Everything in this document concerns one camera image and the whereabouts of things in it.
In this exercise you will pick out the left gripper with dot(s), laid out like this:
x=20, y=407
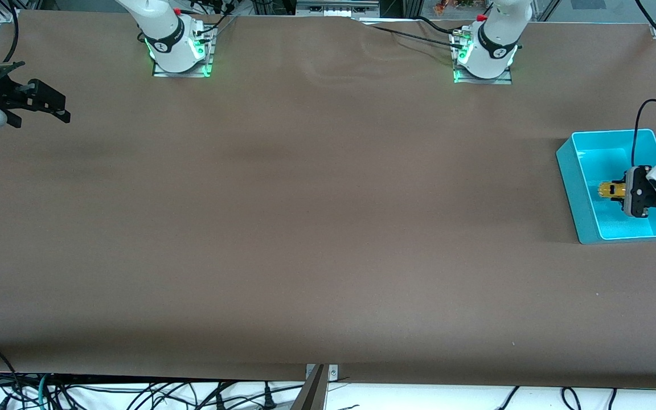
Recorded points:
x=639, y=196

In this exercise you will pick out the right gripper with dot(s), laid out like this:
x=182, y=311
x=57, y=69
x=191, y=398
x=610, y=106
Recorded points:
x=11, y=94

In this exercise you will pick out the yellow beetle toy car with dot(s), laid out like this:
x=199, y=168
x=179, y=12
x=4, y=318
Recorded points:
x=611, y=190

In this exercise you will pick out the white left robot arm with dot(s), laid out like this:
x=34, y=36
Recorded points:
x=496, y=40

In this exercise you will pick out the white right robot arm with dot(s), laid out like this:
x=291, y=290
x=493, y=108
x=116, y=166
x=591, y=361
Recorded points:
x=163, y=34

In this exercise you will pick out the turquoise plastic bin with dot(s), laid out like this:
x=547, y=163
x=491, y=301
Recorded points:
x=595, y=171

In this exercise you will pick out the brown table cover sheet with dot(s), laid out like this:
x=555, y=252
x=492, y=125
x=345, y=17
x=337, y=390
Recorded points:
x=328, y=228

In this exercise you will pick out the grey metal box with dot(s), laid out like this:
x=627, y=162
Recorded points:
x=336, y=8

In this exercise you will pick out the metal table edge bracket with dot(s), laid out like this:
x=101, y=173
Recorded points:
x=332, y=372

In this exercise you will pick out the dark slanted post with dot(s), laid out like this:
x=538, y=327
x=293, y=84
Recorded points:
x=311, y=393

